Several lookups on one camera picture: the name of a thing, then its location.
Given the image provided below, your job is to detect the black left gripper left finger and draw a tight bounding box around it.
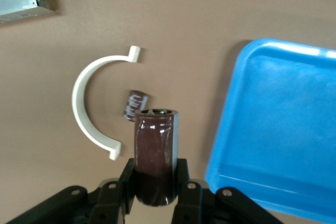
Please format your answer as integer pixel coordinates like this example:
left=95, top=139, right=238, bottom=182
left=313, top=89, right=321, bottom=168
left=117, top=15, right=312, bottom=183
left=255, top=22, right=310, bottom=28
left=89, top=158, right=137, bottom=224

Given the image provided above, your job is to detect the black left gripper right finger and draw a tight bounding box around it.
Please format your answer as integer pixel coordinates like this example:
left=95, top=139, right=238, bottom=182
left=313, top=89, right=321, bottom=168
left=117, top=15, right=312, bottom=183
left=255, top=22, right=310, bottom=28
left=172, top=158, right=211, bottom=224

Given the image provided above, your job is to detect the large dark brown capacitor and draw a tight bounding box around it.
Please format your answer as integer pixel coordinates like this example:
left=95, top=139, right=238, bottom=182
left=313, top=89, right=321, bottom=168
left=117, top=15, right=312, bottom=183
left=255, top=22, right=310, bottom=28
left=133, top=108, right=181, bottom=207

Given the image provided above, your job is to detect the small capacitor with white print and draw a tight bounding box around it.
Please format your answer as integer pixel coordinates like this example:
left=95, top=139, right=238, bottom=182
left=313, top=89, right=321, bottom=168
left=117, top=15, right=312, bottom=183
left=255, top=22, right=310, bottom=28
left=122, top=90, right=149, bottom=123

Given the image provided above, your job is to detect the blue plastic tray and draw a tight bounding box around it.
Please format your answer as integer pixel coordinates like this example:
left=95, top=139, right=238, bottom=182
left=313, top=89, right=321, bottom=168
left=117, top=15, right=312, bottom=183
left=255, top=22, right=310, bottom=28
left=204, top=37, right=336, bottom=224

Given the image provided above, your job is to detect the white curved plastic bracket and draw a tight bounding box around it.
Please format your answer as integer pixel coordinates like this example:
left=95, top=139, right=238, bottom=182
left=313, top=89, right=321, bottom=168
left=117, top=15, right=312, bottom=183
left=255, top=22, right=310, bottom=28
left=71, top=45, right=141, bottom=161

